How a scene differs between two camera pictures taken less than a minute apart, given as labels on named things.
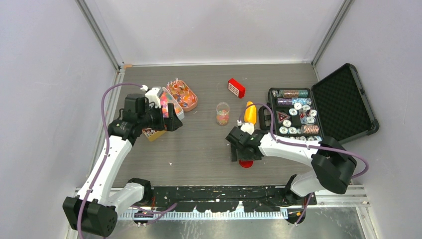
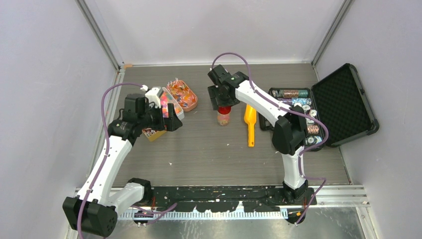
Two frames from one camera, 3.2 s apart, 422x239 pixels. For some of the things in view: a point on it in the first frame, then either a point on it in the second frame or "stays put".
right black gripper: x=241 y=155 to x=212 y=91
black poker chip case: x=335 y=107 stays put
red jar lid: x=246 y=164 to x=224 y=109
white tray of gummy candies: x=165 y=98 stays put
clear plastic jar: x=222 y=116 stays put
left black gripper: x=170 y=123 stays put
